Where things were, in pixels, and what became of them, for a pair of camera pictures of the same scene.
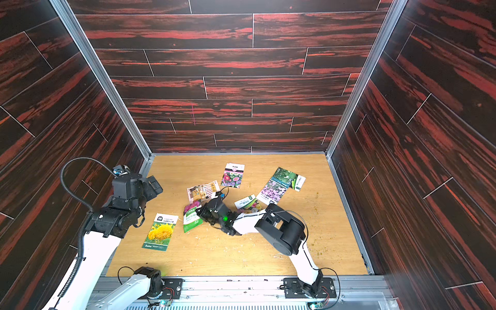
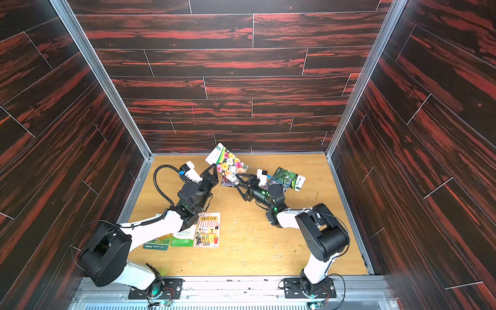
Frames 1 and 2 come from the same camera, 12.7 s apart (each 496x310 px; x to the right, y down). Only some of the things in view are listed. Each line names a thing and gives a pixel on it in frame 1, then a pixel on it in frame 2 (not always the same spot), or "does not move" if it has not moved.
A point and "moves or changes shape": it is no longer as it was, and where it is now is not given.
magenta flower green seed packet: [191, 219] moves or changes shape
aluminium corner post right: [395, 10] does not move
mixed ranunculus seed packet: [248, 205] to [227, 163]
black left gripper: [146, 186] to [208, 180]
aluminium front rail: [347, 293] does not move
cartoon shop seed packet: [203, 192] moves or changes shape
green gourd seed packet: [289, 178] does not move
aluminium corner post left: [104, 78] does not move
